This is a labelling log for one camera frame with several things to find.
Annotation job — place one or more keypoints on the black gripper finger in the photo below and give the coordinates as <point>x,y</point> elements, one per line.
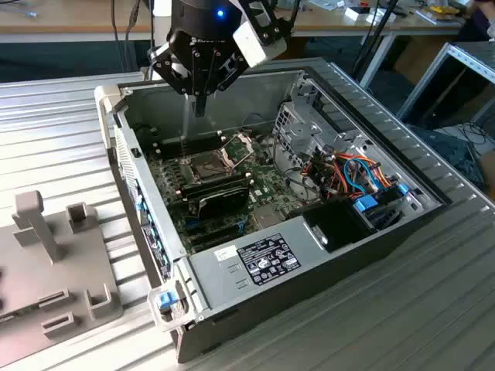
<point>170,62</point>
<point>230,69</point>

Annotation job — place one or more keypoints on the silver metal drive cage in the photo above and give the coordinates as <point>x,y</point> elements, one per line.
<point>298,131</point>

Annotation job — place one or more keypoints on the black RAM stick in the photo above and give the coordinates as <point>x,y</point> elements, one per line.
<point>212,181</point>
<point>216,190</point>

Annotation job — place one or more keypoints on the wooden desk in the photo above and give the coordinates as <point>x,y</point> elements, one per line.
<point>58,19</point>

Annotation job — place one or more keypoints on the green motherboard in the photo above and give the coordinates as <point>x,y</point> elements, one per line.
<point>270,193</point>

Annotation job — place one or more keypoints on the black graphics card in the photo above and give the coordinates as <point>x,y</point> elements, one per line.
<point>224,203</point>

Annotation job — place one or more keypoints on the white box on desk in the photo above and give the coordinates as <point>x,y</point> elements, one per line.
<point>352,14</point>

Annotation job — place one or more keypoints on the grey chipset heatsink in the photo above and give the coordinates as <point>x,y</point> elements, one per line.
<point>267,217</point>

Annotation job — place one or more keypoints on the black tripod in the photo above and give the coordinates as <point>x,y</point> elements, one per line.
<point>377,31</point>

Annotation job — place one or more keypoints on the blue expansion slot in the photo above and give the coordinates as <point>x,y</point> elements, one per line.
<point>192,223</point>

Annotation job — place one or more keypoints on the black expansion slot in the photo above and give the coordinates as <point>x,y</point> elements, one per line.
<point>218,240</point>
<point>214,231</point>

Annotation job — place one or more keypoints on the cardboard box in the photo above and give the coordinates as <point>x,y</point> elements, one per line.
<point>488,168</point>
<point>410,54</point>

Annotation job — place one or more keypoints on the blue disk carrier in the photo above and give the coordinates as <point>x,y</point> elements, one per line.
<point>365,204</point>

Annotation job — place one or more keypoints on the grey power supply unit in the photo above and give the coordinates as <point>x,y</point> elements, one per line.
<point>216,282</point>

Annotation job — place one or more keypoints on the yellow item on desk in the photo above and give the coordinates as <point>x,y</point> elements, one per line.
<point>441,9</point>

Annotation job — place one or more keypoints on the dark panel on floor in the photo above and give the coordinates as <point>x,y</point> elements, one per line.
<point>444,154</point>

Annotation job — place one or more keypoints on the blue case latch tab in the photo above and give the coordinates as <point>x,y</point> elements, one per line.
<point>165,301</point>

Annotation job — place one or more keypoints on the person in purple top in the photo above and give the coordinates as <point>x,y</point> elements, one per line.
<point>479,19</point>

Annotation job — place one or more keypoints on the grey PC case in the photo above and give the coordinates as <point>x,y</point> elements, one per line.
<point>290,317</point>

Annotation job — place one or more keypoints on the grey parts rack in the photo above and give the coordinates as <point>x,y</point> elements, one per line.
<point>31,278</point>

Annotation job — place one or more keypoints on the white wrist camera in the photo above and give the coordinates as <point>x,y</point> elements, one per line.
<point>257,44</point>

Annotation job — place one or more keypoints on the black camera bracket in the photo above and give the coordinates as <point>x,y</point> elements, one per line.
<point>267,19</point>

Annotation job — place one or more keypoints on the silver metal bracket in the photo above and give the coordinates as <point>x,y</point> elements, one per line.
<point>305,90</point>

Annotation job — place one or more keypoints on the aluminium frame table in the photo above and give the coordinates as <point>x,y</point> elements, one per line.
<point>472,58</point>

